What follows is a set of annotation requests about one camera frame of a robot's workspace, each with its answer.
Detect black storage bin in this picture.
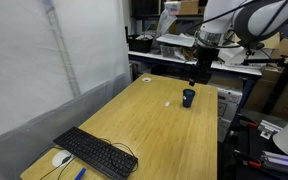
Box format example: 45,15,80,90
127,34,154,54

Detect white workbench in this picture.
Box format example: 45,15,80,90
128,50,263,77

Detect white flat tray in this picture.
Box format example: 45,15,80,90
156,33,196,48

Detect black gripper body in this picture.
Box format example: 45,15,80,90
193,45,220,85

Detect short aluminium extrusion piece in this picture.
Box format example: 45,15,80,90
257,119,284,140

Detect small cardboard box on shelf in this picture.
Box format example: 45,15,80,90
178,0,200,15

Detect white backdrop sheet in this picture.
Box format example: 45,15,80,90
0,0,133,180

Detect black mouse cable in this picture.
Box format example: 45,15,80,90
38,154,77,180

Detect dark shelf unit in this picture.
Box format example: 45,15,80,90
130,0,207,36

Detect black keyboard cable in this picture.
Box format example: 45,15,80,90
98,137,139,173

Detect clear plastic bag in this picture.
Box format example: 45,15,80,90
155,8,178,41

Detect blue marker pen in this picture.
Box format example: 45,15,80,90
74,167,87,180

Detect white computer mouse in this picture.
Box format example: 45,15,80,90
51,149,74,168

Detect black camera stand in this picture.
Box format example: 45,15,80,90
242,42,288,116

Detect cardboard box with red mark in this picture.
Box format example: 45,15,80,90
260,32,281,50

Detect white printed box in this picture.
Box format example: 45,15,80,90
217,87,243,143

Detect metal truss behind sheet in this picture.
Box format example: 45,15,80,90
45,0,82,98

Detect dark blue plastic cup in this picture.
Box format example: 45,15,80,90
182,88,197,109

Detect plain tilted cardboard box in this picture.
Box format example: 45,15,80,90
270,38,288,61

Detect orange handled clamp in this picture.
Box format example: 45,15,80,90
238,114,260,129
235,151,263,169

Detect long aluminium extrusion rail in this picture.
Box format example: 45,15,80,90
260,150,288,177

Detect clear plastic container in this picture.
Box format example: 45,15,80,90
159,44,189,62

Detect black computer keyboard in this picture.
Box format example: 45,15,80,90
52,125,139,180

